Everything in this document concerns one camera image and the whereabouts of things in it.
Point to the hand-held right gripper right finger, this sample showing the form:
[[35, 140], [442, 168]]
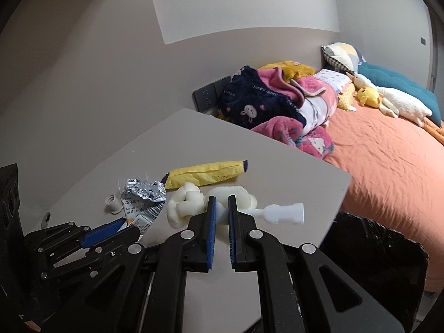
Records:
[[233, 236]]

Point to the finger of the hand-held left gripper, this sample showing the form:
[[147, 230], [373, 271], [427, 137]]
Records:
[[118, 241], [104, 232]]

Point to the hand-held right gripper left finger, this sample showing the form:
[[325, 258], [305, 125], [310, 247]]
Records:
[[211, 236]]

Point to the white knotted foam strip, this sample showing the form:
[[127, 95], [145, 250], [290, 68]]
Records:
[[184, 206]]

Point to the silver foil packet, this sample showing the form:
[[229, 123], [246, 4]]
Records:
[[140, 190]]

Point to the off-white threaded cap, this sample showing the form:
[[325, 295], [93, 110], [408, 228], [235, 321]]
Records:
[[112, 205]]

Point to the white plastic bottle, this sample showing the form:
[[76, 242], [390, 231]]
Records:
[[282, 213]]

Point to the yellow pouch with dark tip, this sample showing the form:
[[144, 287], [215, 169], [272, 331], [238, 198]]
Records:
[[204, 174]]

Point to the navy printed blanket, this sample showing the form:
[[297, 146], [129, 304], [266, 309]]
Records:
[[256, 100]]

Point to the bed with orange sheet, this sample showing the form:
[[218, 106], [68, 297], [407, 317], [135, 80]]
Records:
[[381, 166]]

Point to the pink fleece blanket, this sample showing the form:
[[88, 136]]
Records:
[[312, 88]]

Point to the yellow spotted pillow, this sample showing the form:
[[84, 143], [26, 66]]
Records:
[[347, 99]]

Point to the yellow cloth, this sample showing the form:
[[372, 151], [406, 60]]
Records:
[[295, 67]]

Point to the white printed pillow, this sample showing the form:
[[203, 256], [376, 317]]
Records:
[[331, 76]]

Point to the yellow duck plush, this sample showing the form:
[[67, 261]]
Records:
[[368, 96]]

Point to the checkered patchwork pillow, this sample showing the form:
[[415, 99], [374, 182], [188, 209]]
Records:
[[341, 55]]

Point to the white goose plush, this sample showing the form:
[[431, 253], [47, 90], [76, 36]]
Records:
[[402, 102]]

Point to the teal pillow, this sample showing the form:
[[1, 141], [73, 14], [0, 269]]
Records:
[[395, 79]]

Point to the grey door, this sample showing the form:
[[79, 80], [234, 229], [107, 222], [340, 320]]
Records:
[[437, 59]]

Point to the dark wall outlet panel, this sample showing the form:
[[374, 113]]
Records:
[[207, 96]]

